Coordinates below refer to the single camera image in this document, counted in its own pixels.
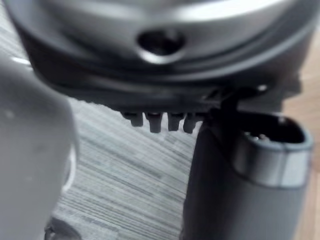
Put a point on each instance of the silver robot leg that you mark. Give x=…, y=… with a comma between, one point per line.
x=30, y=150

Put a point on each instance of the dark robot foot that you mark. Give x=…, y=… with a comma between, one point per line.
x=63, y=228

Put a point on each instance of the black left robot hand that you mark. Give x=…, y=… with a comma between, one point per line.
x=225, y=175

